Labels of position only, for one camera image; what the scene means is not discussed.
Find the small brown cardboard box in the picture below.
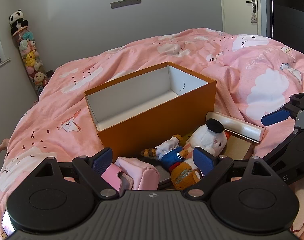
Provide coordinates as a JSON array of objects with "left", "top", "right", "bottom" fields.
[{"left": 224, "top": 135, "right": 254, "bottom": 160}]

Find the clear tube of plush toys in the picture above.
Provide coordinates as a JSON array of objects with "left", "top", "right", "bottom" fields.
[{"left": 10, "top": 26, "right": 51, "bottom": 97}]

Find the orange cardboard box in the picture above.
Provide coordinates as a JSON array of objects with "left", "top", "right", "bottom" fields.
[{"left": 84, "top": 61, "right": 217, "bottom": 159}]

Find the pale green plush toy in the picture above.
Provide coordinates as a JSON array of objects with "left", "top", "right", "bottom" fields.
[{"left": 19, "top": 41, "right": 32, "bottom": 53}]

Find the grey wall outlet strip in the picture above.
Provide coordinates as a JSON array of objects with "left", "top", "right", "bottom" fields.
[{"left": 110, "top": 0, "right": 142, "bottom": 10}]

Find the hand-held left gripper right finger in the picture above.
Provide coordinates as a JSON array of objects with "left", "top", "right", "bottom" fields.
[{"left": 184, "top": 146, "right": 276, "bottom": 200}]

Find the white door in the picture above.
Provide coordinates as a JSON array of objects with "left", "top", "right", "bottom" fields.
[{"left": 218, "top": 0, "right": 261, "bottom": 37}]

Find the plush doll with red outfit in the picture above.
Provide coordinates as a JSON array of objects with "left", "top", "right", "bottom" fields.
[{"left": 33, "top": 71, "right": 48, "bottom": 87}]

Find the yellow plush toy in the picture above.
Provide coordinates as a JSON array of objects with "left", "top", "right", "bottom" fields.
[{"left": 23, "top": 51, "right": 40, "bottom": 67}]

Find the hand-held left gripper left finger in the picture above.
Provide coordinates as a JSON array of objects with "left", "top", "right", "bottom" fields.
[{"left": 32, "top": 147, "right": 120, "bottom": 200}]

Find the white rolled tube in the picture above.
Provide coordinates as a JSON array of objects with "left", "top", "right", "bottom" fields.
[{"left": 206, "top": 111, "right": 266, "bottom": 143}]

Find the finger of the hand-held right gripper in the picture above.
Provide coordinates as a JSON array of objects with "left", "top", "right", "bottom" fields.
[
  {"left": 261, "top": 92, "right": 304, "bottom": 127},
  {"left": 263, "top": 129, "right": 304, "bottom": 166}
]

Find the pink fabric pouch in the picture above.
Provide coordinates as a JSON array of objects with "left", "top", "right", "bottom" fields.
[{"left": 114, "top": 157, "right": 160, "bottom": 191}]

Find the pink cloud-print duvet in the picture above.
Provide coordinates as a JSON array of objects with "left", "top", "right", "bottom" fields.
[{"left": 0, "top": 27, "right": 304, "bottom": 240}]

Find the white plush with black hat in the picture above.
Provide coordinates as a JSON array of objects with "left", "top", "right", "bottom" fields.
[{"left": 183, "top": 119, "right": 229, "bottom": 165}]

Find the dark wardrobe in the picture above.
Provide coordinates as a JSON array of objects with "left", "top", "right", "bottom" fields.
[{"left": 258, "top": 0, "right": 304, "bottom": 60}]

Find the pink card wallet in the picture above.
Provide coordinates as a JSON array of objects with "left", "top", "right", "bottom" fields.
[{"left": 101, "top": 164, "right": 134, "bottom": 193}]

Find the brown plush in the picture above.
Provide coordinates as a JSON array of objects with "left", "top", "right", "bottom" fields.
[{"left": 141, "top": 134, "right": 202, "bottom": 191}]

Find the panda plush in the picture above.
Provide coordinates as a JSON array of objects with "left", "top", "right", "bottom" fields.
[{"left": 9, "top": 9, "right": 29, "bottom": 33}]

